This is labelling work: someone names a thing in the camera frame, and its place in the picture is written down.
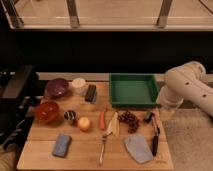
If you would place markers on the small metal cup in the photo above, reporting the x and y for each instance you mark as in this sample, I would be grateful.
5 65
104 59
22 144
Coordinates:
70 116

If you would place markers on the black equipment at left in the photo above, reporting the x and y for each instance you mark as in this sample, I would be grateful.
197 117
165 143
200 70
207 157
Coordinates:
17 96

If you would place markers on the bunch of dark grapes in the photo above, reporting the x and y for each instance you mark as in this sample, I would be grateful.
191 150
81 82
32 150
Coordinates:
131 120

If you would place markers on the black handled knife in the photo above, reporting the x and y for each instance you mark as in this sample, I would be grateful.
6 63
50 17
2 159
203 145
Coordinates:
156 136

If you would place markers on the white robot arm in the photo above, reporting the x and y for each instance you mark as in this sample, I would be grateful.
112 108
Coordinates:
185 83

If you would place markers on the yellow banana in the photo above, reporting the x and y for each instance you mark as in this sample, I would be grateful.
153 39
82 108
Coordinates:
113 127

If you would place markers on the green plastic tray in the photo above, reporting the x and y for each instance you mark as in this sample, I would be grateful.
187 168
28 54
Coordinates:
133 90

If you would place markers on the purple bowl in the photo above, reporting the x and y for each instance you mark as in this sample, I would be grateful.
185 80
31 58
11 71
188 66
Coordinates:
57 87

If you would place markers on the yellow orange ball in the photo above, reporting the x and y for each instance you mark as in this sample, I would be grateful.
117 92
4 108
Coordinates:
84 123

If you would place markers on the black rectangular block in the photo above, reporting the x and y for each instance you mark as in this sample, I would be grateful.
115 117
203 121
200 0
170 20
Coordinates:
90 93

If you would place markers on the grey blue cloth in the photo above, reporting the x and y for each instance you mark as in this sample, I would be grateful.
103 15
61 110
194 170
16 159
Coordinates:
138 148

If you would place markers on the wooden cutting board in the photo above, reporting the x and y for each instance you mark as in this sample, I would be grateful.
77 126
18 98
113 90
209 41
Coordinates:
84 150

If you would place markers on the red bowl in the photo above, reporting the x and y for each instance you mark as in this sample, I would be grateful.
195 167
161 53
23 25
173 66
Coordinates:
47 111

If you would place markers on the orange carrot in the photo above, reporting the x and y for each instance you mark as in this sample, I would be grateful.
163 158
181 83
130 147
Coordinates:
102 119

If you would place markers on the white cup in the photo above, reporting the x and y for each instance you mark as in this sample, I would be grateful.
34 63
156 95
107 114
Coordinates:
78 85

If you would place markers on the small black object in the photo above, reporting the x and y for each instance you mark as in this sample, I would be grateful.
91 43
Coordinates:
148 117

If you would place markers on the silver fork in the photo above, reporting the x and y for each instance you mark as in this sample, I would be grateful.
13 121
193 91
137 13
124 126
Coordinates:
104 140

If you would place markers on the blue sponge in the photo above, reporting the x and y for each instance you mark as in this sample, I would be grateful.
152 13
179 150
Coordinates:
61 145

